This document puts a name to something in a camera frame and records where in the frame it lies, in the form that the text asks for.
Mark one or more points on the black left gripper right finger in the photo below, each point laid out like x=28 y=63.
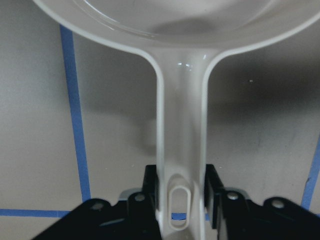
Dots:
x=236 y=217

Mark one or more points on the beige plastic dustpan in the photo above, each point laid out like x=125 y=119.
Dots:
x=183 y=40

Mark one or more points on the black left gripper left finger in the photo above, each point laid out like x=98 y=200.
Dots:
x=131 y=218

